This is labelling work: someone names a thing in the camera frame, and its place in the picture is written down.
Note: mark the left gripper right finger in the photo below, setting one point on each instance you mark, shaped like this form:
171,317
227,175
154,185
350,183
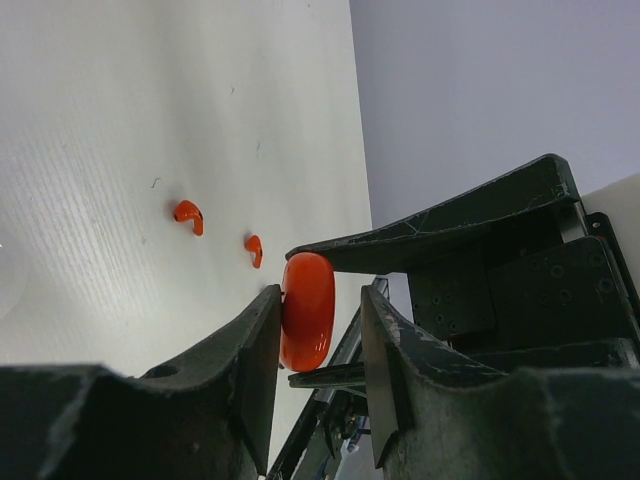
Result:
409,374

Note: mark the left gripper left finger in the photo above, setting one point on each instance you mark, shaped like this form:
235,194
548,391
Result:
225,386

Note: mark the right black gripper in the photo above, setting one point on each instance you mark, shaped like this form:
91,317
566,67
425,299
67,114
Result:
508,266

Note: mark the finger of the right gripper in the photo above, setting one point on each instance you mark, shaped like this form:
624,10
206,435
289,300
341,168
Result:
347,377

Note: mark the red charging case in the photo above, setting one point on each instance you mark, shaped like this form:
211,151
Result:
308,312

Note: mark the red earbud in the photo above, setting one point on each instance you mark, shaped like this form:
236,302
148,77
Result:
187,211
253,245

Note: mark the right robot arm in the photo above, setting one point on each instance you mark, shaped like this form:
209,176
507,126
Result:
613,213

